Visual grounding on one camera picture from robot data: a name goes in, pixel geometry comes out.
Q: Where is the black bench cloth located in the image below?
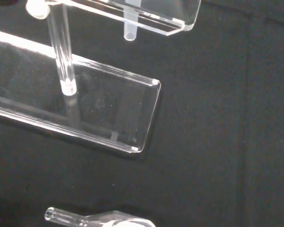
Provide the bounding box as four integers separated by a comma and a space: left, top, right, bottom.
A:
0, 0, 284, 227

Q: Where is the clear acrylic funnel stand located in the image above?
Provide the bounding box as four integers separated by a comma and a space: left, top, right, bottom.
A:
0, 0, 202, 154

